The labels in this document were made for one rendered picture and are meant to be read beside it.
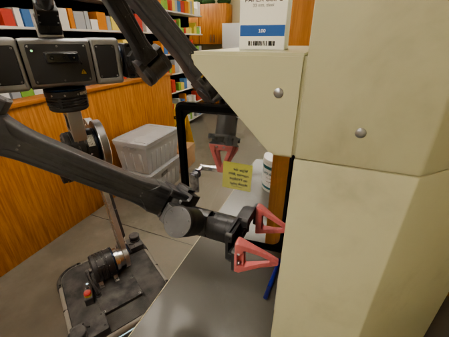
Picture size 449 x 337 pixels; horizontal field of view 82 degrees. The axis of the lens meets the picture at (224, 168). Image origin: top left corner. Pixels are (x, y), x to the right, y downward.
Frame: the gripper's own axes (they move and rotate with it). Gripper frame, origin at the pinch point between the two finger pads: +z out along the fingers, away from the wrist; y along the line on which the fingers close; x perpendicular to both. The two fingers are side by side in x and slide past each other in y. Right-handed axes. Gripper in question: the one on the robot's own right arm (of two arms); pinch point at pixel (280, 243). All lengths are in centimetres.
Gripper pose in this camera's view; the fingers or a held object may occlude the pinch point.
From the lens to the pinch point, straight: 52.0
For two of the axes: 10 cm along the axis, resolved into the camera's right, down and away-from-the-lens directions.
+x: 0.1, 9.1, 4.2
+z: 9.1, 1.7, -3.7
